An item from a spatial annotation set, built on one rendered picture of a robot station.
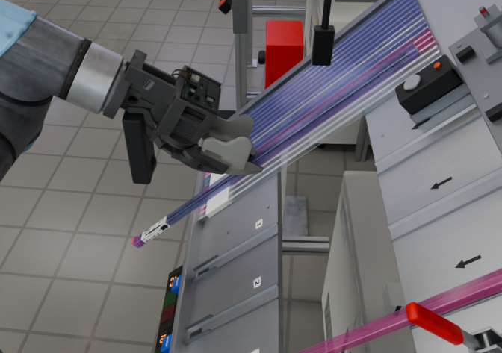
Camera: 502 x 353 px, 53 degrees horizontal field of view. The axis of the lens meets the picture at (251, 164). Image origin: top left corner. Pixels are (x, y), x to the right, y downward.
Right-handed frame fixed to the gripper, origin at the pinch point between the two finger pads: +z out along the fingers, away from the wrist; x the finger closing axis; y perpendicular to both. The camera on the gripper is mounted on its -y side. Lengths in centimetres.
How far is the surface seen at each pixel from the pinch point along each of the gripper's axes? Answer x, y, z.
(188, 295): -3.9, -27.4, 4.5
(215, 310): -8.7, -21.7, 7.0
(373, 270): 9.5, -19.2, 39.1
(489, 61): -1.2, 27.9, 13.4
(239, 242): 1.9, -17.4, 8.1
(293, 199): 85, -77, 62
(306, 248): 38, -50, 47
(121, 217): 75, -111, 6
